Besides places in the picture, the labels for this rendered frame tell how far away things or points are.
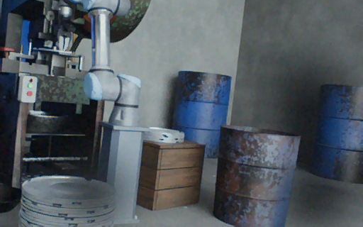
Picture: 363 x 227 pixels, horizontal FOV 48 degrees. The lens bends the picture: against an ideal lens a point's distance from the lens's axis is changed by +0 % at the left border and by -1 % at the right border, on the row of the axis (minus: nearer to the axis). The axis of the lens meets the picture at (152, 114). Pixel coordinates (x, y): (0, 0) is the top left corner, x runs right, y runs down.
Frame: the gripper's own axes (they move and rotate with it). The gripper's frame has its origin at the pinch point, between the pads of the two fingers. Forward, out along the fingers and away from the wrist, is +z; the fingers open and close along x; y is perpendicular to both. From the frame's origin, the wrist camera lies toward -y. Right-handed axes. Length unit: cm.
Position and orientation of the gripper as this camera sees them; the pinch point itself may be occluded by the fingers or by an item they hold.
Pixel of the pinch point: (62, 50)
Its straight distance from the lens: 241.7
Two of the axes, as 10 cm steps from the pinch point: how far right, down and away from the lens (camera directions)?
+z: -1.2, 9.9, 0.4
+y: -6.5, -1.0, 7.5
